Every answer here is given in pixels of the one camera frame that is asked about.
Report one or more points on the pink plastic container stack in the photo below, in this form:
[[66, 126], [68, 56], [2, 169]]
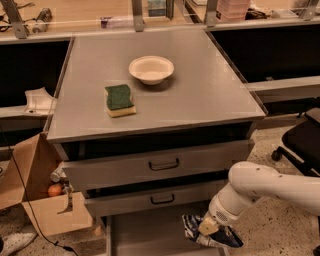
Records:
[[232, 10]]

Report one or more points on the black office chair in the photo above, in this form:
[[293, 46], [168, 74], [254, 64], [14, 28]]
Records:
[[301, 145]]

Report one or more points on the green and yellow sponge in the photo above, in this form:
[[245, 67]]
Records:
[[119, 101]]

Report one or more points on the white paper bowl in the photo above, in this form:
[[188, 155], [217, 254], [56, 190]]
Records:
[[151, 70]]

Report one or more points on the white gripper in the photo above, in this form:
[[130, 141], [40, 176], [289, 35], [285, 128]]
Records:
[[218, 209]]

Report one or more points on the metal tool in box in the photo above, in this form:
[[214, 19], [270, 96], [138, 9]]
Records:
[[67, 190]]

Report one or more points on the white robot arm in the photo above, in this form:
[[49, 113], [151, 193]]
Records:
[[248, 183]]

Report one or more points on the white shoe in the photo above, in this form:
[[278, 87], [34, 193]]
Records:
[[15, 242]]

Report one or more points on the middle grey drawer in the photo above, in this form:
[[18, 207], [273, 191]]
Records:
[[152, 199]]

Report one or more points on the small can in box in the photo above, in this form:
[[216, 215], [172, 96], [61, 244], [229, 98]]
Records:
[[58, 175]]

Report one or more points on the white plastic bracket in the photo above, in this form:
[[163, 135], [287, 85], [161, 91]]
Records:
[[39, 102]]

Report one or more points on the bottom grey drawer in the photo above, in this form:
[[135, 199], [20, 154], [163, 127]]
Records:
[[156, 232]]

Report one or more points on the blue chip bag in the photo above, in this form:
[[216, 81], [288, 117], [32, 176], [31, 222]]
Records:
[[224, 237]]

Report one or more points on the grey metal drawer cabinet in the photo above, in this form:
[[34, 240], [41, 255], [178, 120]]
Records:
[[203, 102]]

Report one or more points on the brown cardboard box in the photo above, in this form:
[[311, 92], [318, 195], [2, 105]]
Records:
[[26, 181]]

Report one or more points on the grey drawer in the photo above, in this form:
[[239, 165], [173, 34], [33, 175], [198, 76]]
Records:
[[156, 232], [153, 166], [152, 199]]

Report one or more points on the orange fruit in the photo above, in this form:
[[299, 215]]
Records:
[[55, 190]]

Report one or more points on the top grey drawer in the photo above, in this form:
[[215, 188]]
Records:
[[153, 166]]

